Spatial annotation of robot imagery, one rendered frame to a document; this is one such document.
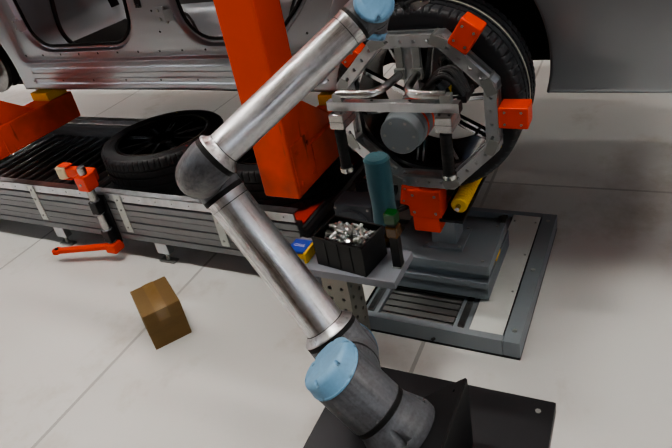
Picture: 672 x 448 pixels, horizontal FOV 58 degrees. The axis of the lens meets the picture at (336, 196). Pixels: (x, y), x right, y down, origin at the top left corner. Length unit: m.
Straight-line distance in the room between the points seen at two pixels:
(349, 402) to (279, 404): 0.87
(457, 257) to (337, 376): 1.09
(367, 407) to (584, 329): 1.18
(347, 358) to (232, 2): 1.23
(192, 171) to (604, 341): 1.58
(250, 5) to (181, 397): 1.43
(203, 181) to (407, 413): 0.70
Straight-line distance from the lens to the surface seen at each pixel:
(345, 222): 2.07
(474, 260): 2.35
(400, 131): 1.88
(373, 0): 1.39
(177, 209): 2.91
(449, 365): 2.27
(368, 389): 1.42
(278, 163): 2.27
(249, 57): 2.14
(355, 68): 2.03
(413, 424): 1.46
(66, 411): 2.63
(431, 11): 1.97
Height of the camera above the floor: 1.64
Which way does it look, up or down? 29 degrees down
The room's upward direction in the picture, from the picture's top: 11 degrees counter-clockwise
